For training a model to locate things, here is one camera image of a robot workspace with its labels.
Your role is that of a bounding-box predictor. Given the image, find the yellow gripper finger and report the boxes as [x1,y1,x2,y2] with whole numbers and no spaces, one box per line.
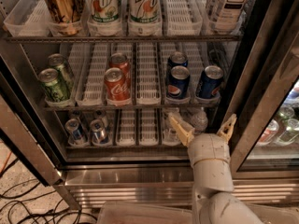
[217,114,237,142]
[168,113,194,147]

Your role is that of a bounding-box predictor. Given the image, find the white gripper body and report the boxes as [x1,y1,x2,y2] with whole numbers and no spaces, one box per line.
[188,133,230,166]

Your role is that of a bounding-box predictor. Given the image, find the blue pepsi can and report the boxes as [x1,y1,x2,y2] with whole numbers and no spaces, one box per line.
[195,65,223,99]
[167,51,188,73]
[166,65,190,100]

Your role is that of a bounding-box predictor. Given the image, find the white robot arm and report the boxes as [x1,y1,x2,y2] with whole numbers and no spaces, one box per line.
[168,112,263,224]

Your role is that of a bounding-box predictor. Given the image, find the glass fridge door right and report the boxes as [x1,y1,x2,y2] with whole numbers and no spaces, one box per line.
[231,0,299,178]

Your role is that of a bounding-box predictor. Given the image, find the blue pepsi can front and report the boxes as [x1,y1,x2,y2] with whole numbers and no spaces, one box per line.
[166,65,190,100]

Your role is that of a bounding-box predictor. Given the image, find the red coca-cola can front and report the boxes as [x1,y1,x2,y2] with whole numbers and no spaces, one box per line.
[104,67,130,101]

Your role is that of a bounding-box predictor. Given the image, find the red coca-cola can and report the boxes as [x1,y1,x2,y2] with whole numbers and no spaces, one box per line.
[109,52,130,79]
[104,67,130,101]

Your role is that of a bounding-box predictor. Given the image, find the blue silver can front right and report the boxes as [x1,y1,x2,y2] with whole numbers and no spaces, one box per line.
[90,119,109,146]

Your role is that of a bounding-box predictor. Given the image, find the blue silver can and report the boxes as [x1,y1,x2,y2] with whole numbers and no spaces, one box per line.
[65,119,88,145]
[90,119,109,146]

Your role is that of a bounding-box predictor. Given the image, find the red coca-cola can rear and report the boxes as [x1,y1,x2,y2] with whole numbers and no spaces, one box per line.
[109,52,130,79]

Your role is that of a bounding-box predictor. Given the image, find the blue silver can front left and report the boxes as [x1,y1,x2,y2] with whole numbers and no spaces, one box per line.
[65,119,88,145]

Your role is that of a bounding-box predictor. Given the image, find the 7up can right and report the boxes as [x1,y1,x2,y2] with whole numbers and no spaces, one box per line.
[129,0,159,23]

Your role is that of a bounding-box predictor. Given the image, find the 7up can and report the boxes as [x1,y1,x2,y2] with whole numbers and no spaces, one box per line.
[129,0,159,23]
[88,0,120,23]

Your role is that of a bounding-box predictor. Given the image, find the green soda can front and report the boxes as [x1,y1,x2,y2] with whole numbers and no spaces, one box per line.
[38,68,70,103]

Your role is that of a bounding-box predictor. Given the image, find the green soda can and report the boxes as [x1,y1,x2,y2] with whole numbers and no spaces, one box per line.
[48,53,74,91]
[38,68,70,103]

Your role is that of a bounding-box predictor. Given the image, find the green soda can rear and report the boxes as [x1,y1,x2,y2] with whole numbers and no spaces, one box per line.
[48,53,74,91]

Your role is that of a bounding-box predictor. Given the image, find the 7up can left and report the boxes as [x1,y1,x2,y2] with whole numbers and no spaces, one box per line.
[88,0,120,23]

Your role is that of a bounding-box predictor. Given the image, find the steel fridge door left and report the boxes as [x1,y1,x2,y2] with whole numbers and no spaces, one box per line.
[0,76,62,186]

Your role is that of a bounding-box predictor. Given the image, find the gold tall can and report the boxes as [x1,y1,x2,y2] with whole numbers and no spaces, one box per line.
[45,0,81,35]

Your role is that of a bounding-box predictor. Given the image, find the clear water bottle left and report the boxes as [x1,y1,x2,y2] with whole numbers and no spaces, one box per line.
[164,111,180,147]

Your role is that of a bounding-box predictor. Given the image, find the clear water bottle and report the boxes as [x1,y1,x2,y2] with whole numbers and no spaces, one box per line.
[191,110,208,134]
[164,111,180,147]

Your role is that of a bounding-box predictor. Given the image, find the clear water bottle right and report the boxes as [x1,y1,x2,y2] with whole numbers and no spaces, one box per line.
[191,110,208,134]

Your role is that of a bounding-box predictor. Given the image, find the clear plastic bin right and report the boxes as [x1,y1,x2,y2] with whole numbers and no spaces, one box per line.
[249,204,299,224]

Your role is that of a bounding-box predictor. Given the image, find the clear plastic bin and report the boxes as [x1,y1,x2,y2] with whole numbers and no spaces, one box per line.
[96,202,192,224]
[249,204,299,224]

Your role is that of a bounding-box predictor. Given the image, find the clear plastic bin left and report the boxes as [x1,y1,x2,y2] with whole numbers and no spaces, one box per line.
[96,202,192,224]

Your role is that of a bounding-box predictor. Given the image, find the white tea bottle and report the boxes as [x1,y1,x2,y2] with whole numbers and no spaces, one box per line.
[210,0,247,34]

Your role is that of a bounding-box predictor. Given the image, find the top wire shelf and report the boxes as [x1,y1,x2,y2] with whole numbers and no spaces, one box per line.
[5,35,243,44]

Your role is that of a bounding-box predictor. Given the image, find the wire shelf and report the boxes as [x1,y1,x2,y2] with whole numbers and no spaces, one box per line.
[44,104,218,111]
[5,35,243,44]

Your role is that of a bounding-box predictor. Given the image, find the middle wire shelf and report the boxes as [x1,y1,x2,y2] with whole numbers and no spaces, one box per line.
[44,104,218,111]

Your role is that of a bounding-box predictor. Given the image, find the black floor cables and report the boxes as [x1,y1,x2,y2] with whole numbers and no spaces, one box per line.
[0,157,98,224]

